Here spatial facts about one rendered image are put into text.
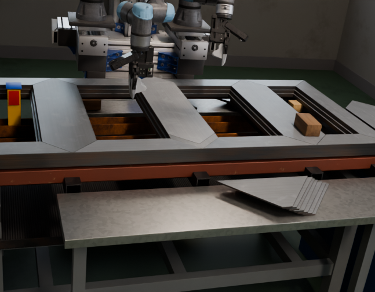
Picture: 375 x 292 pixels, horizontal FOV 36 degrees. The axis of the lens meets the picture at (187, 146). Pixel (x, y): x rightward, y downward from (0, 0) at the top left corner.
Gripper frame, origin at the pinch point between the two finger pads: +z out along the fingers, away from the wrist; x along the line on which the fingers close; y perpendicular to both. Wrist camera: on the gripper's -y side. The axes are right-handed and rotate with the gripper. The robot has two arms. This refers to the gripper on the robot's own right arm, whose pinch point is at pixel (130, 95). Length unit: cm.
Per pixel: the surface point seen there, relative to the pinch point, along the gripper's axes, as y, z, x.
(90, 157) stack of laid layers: -20.6, 7.6, -37.1
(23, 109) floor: -33, 93, 216
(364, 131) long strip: 90, 5, -26
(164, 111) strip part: 13.3, 5.7, -2.8
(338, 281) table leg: 89, 72, -37
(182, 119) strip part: 18.4, 5.6, -10.7
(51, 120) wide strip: -31.0, 5.7, -10.1
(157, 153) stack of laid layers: 2.2, 7.1, -37.1
